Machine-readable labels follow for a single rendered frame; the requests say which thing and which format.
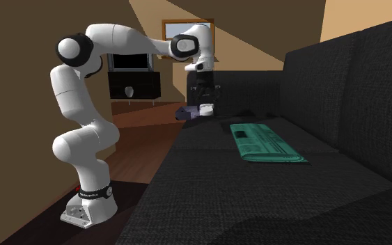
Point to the black television cabinet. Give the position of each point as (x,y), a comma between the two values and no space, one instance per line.
(138,83)

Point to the dark robot stand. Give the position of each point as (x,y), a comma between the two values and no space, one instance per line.
(43,227)

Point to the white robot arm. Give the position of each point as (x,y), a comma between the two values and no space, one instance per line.
(77,101)

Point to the wooden framed window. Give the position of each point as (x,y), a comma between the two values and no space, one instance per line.
(178,29)

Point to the grey purple box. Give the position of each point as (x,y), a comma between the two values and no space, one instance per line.
(190,112)

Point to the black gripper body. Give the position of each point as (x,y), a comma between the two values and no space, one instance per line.
(204,79)

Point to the black fabric sofa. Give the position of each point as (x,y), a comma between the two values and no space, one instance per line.
(236,200)

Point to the white round cup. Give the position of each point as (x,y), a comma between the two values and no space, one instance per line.
(206,109)

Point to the green folded newspaper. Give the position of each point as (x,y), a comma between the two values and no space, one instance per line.
(267,144)

